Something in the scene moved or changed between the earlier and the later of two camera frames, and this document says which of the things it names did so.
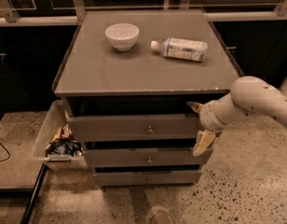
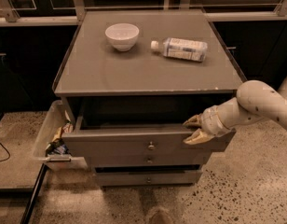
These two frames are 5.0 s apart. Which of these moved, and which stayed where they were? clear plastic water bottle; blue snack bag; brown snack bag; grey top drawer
Moved: grey top drawer
Stayed: blue snack bag; clear plastic water bottle; brown snack bag
